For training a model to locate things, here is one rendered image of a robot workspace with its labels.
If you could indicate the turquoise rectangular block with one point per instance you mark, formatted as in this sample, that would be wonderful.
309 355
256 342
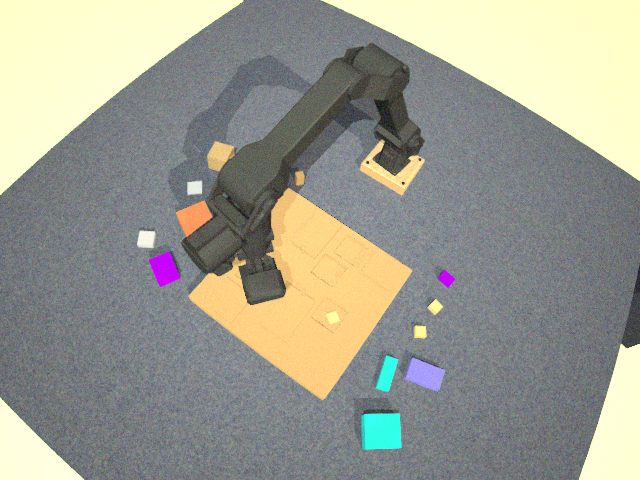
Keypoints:
386 373

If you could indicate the turquoise cube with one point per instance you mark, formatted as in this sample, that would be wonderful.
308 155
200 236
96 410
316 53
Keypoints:
381 431

